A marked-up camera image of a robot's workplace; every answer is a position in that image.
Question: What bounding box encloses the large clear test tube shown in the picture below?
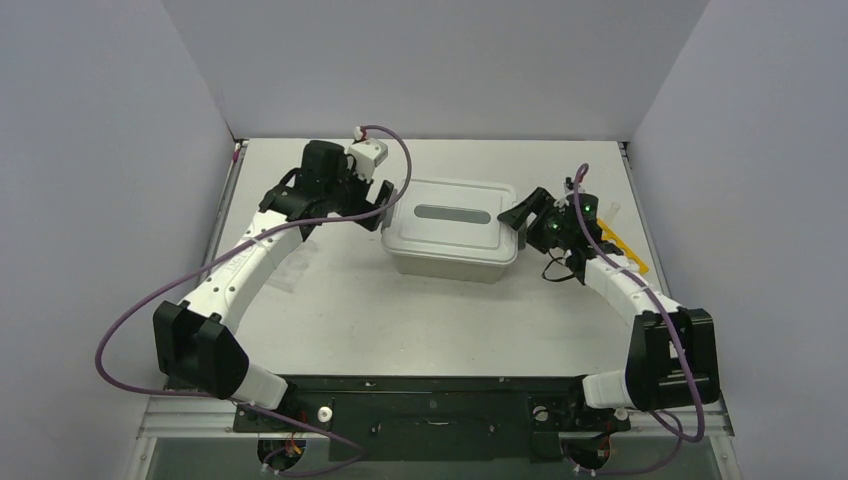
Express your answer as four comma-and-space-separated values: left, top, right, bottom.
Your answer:
603, 202, 621, 225

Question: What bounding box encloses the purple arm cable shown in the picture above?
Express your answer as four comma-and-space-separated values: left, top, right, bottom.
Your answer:
563, 163, 707, 478
95, 125, 413, 479

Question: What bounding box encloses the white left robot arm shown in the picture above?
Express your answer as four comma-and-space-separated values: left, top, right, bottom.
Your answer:
153, 138, 395, 430

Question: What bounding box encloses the beige plastic tub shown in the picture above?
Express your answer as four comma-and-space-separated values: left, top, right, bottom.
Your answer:
380, 177, 525, 285

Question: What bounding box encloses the yellow test tube rack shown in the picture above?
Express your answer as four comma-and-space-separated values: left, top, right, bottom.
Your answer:
597, 219, 650, 275

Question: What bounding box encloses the white plastic tub lid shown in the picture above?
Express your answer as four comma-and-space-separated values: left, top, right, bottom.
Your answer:
380, 177, 519, 268

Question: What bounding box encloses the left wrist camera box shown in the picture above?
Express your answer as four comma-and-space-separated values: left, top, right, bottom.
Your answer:
346, 127, 389, 181

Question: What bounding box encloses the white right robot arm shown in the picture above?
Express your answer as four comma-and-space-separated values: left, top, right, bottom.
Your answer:
498, 188, 721, 427

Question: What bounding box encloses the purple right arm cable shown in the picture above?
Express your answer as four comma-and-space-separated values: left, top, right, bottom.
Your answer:
563, 163, 707, 478

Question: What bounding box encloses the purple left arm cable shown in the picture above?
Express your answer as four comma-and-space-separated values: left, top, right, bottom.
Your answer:
95, 125, 413, 479

